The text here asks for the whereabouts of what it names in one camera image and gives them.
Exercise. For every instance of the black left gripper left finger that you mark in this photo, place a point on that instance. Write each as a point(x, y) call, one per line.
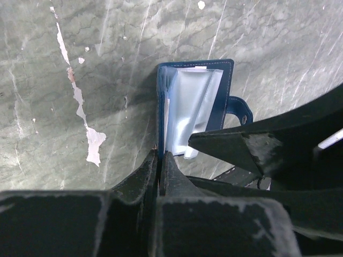
point(132, 189)

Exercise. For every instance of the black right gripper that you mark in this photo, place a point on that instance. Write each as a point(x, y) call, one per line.
point(301, 152)

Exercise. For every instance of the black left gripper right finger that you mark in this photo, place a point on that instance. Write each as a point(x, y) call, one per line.
point(173, 183)

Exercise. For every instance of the blue leather card holder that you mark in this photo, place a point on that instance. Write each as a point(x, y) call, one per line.
point(194, 97)

